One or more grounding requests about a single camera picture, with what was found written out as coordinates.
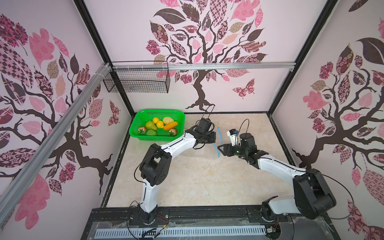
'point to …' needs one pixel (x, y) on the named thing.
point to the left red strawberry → (142, 129)
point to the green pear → (150, 124)
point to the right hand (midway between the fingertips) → (222, 144)
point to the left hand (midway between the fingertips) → (214, 139)
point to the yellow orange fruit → (155, 120)
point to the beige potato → (167, 120)
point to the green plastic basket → (140, 116)
